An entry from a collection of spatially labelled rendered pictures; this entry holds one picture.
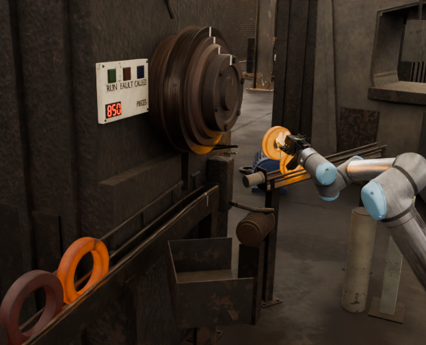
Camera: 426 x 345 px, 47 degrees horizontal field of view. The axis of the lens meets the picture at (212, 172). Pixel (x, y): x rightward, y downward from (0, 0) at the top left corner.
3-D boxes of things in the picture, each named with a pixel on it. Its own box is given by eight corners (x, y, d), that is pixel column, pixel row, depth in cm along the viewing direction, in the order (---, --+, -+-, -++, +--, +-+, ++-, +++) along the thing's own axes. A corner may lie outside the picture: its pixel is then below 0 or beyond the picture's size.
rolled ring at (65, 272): (58, 269, 122) (48, 266, 124) (75, 321, 132) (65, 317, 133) (101, 225, 136) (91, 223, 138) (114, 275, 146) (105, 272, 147)
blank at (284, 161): (274, 163, 235) (278, 164, 232) (295, 140, 238) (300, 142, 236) (288, 184, 243) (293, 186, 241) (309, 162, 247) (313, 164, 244)
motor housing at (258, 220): (230, 323, 234) (234, 218, 218) (246, 300, 253) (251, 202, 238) (256, 330, 229) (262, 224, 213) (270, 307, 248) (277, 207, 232)
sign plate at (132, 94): (98, 123, 150) (95, 63, 145) (143, 111, 173) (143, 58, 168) (104, 124, 150) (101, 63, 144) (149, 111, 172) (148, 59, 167)
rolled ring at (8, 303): (59, 259, 123) (48, 256, 124) (1, 300, 107) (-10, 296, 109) (68, 319, 130) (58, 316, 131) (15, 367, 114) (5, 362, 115)
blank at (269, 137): (260, 130, 227) (264, 131, 224) (287, 122, 233) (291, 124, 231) (262, 161, 232) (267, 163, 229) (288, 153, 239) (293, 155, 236)
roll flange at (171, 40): (137, 161, 177) (135, 24, 163) (196, 136, 218) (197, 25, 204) (162, 165, 173) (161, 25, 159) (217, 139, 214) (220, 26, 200)
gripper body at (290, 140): (298, 132, 223) (314, 145, 215) (293, 148, 228) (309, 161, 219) (284, 133, 219) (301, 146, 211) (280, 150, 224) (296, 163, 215)
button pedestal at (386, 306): (367, 318, 241) (383, 199, 223) (373, 295, 262) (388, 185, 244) (401, 326, 234) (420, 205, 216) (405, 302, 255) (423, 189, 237)
